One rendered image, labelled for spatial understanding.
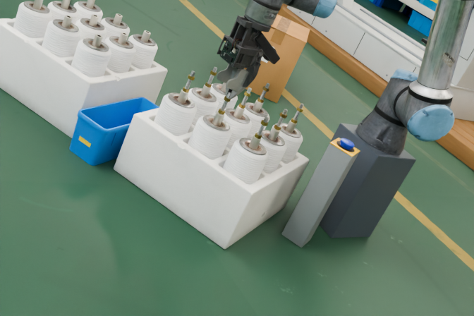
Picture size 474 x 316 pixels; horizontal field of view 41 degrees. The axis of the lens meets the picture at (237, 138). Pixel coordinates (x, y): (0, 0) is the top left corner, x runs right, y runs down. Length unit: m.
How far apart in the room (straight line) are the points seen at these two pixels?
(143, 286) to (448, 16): 0.97
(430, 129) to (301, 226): 0.44
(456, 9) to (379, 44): 2.20
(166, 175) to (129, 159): 0.12
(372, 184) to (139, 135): 0.69
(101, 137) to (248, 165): 0.40
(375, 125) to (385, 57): 1.94
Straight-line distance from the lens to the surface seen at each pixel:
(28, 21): 1.94
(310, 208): 1.75
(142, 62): 2.00
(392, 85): 1.85
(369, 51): 3.87
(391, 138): 1.86
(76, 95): 1.80
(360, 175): 1.85
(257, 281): 1.58
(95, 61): 1.80
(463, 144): 3.33
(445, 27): 1.66
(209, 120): 1.62
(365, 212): 1.95
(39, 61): 1.87
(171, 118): 1.65
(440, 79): 1.70
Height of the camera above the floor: 0.87
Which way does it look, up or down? 23 degrees down
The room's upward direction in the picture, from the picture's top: 25 degrees clockwise
